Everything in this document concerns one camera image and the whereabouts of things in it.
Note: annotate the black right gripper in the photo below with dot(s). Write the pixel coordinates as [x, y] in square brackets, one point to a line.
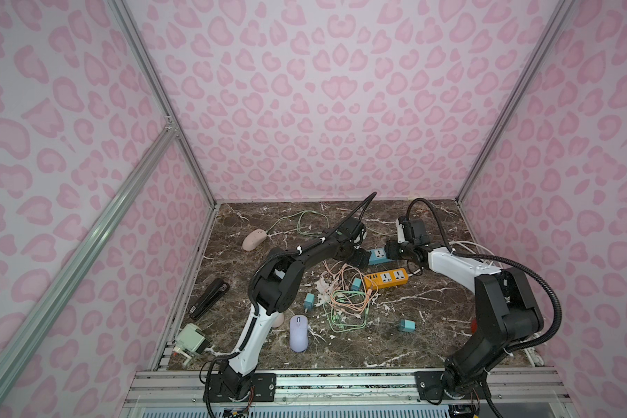
[399, 251]

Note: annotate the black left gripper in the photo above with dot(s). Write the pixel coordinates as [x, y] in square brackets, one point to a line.
[357, 252]

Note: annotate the teal USB charger adapter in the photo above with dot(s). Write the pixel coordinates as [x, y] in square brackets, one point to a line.
[407, 326]
[356, 284]

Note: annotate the teal charger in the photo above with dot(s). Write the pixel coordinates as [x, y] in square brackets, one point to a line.
[309, 302]

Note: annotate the pink wireless mouse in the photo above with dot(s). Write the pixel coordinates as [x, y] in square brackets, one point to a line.
[278, 321]
[254, 239]

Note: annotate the lavender wireless mouse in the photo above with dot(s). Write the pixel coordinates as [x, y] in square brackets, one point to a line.
[298, 333]

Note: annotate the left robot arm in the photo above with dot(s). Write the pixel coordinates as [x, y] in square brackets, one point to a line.
[272, 291]

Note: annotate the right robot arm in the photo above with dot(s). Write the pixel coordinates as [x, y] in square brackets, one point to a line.
[515, 308]

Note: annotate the blue power strip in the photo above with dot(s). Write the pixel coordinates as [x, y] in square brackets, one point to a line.
[378, 256]

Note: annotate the orange power strip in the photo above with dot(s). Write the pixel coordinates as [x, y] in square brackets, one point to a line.
[385, 279]

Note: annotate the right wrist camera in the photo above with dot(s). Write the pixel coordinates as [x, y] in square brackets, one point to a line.
[400, 230]

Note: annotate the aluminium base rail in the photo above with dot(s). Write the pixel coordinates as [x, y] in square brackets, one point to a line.
[516, 392]

